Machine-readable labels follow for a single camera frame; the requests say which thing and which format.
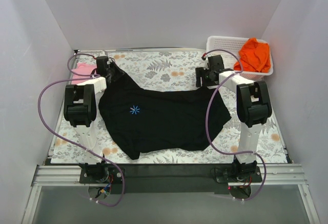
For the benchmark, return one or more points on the aluminium frame rail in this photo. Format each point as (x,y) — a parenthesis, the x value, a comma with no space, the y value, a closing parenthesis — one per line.
(171,194)

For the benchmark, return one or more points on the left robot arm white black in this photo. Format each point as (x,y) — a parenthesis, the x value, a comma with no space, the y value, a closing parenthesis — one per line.
(80,110)

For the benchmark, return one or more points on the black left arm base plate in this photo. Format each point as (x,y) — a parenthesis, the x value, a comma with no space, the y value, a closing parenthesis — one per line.
(100,174)

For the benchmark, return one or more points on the black t shirt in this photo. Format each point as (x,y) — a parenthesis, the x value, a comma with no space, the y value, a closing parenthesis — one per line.
(143,121)

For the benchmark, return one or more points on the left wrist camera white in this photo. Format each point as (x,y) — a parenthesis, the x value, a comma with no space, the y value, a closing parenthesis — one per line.
(103,54)

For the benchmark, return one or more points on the floral patterned table mat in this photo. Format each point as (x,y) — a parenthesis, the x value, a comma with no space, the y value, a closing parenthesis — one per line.
(175,71)

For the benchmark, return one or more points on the pink folded t shirt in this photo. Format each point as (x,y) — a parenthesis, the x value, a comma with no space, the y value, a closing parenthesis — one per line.
(83,70)

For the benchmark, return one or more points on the white plastic laundry basket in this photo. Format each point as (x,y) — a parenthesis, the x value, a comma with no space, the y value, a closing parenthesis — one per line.
(233,45)

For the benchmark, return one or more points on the orange t shirt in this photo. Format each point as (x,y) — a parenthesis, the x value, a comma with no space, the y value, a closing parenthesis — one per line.
(255,56)

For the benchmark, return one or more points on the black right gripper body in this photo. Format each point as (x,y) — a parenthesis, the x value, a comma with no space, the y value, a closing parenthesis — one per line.
(200,76)

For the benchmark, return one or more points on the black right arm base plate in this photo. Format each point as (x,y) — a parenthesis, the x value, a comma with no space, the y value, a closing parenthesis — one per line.
(226,174)

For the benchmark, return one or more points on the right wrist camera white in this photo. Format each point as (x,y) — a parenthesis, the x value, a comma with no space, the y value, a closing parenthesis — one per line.
(205,59)

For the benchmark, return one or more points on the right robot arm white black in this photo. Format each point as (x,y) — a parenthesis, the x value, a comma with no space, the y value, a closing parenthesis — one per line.
(253,108)

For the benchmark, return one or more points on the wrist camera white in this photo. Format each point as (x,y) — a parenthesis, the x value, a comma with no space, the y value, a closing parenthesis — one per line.
(205,59)
(103,54)

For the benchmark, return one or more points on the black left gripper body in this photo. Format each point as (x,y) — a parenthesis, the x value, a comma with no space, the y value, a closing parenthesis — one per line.
(108,70)

